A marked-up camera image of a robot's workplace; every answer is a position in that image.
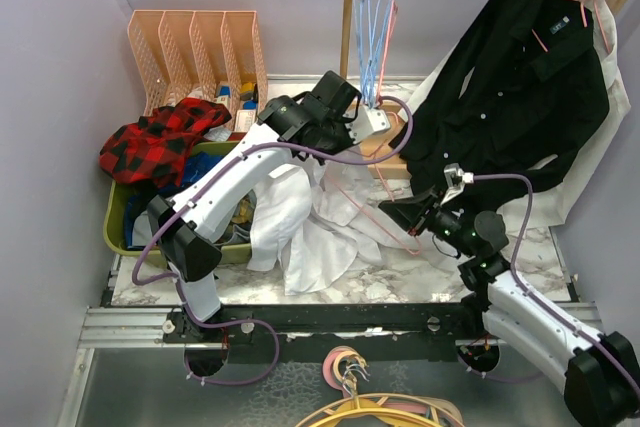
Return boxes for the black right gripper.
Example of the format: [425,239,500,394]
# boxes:
[379,185,477,258]

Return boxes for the pink wire hanger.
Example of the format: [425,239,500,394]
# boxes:
[329,96,424,256]

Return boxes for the white shirt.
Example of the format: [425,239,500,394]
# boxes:
[412,0,632,226]
[247,162,458,295]

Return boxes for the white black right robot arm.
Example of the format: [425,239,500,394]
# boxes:
[379,190,639,426]

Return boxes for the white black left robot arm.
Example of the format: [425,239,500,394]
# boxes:
[147,71,361,342]

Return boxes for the white hanging shirt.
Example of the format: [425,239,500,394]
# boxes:
[412,0,632,226]

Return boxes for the red black plaid shirt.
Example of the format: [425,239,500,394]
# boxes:
[99,97,231,188]

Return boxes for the black hanging shirt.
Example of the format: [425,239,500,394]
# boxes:
[394,0,611,233]

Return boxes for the small boxes in organizer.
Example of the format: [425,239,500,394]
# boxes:
[188,82,259,134]

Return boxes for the peach plastic file organizer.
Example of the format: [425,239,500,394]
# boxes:
[128,10,268,115]

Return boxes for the green plastic laundry bin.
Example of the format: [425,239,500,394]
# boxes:
[103,141,251,264]

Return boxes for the pile of spare hangers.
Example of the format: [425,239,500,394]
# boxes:
[294,345,466,427]

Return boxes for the clothes pile in bin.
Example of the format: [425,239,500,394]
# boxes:
[123,152,257,251]

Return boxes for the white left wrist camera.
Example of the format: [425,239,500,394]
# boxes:
[346,105,392,145]

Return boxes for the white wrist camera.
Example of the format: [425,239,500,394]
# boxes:
[440,163,474,205]
[346,105,392,145]

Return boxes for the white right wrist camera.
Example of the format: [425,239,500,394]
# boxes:
[440,163,474,205]

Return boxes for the blue wire hangers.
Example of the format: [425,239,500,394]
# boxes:
[353,0,396,108]

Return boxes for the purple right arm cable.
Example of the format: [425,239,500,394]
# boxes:
[459,172,640,398]

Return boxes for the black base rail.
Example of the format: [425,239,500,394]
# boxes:
[163,302,487,364]

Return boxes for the aluminium frame rail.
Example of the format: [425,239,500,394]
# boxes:
[80,308,470,349]

